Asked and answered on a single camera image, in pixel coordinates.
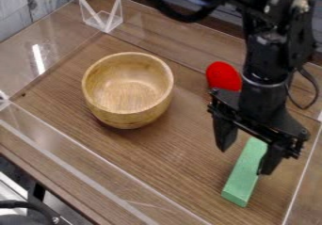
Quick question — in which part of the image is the brown wooden bowl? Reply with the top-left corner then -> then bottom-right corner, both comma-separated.
82,52 -> 174,129

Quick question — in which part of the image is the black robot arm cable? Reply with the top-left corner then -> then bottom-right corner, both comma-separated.
288,66 -> 321,111

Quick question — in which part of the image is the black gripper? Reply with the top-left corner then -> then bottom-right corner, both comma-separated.
207,75 -> 310,175

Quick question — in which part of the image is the green rectangular block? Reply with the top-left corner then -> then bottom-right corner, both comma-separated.
222,137 -> 267,207

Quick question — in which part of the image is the clear acrylic corner bracket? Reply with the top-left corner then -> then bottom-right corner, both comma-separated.
78,0 -> 123,33

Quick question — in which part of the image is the black cable bottom left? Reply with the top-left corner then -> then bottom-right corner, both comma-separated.
0,199 -> 55,225

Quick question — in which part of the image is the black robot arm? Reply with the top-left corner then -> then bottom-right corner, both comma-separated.
147,0 -> 317,175

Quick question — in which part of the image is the red toy strawberry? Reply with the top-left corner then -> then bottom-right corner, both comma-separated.
206,61 -> 242,91

